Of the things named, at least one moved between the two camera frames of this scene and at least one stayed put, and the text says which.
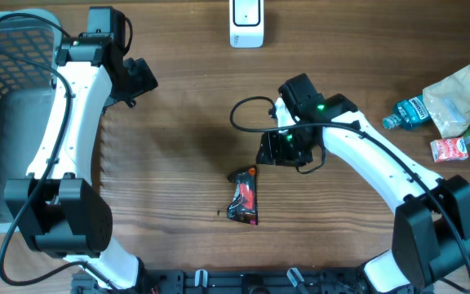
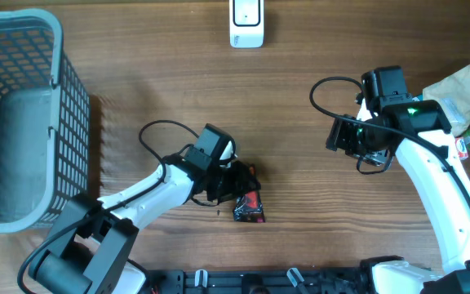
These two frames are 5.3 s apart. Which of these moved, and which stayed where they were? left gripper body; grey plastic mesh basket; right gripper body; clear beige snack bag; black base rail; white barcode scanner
Moved: right gripper body; left gripper body
Stayed: clear beige snack bag; grey plastic mesh basket; white barcode scanner; black base rail
